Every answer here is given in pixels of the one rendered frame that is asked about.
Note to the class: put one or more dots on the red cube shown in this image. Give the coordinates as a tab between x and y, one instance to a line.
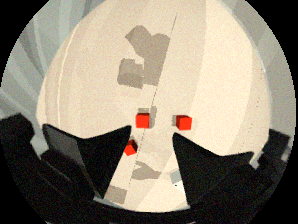
143	120
131	148
184	123

